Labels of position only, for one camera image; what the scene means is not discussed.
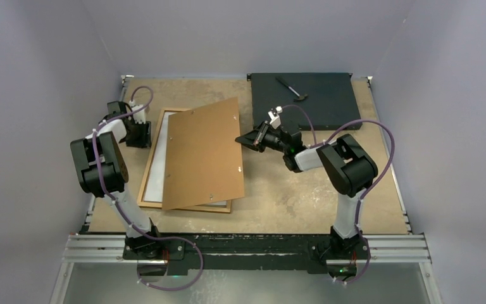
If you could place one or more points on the brown cardboard backing board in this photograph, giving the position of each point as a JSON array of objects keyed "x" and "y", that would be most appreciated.
[{"x": 203, "y": 162}]

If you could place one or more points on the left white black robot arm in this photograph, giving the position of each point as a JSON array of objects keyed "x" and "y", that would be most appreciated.
[{"x": 102, "y": 172}]

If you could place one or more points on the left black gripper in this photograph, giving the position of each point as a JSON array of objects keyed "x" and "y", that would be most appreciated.
[{"x": 145, "y": 142}]

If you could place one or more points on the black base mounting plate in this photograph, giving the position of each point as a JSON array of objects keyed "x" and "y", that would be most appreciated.
[{"x": 314, "y": 253}]

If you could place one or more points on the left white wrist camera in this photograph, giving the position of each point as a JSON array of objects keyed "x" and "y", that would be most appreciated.
[{"x": 139, "y": 110}]

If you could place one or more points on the dark flat equipment case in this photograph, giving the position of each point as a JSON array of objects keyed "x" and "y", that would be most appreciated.
[{"x": 330, "y": 104}]

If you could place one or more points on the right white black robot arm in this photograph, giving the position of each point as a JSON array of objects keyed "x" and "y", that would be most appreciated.
[{"x": 348, "y": 166}]

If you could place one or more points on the small black handled hammer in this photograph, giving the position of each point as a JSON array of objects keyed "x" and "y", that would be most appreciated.
[{"x": 298, "y": 97}]

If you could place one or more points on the brown wooden picture frame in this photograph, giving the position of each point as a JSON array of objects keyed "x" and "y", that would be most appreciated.
[{"x": 155, "y": 164}]

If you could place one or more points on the glossy plant photo print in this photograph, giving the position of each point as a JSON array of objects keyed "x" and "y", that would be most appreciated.
[{"x": 194, "y": 164}]

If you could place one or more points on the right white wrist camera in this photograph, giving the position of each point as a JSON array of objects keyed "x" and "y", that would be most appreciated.
[{"x": 274, "y": 115}]

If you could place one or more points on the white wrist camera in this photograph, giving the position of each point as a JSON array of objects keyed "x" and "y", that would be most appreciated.
[
  {"x": 274, "y": 115},
  {"x": 139, "y": 110}
]

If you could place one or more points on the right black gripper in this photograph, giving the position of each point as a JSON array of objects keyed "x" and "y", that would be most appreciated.
[{"x": 255, "y": 137}]

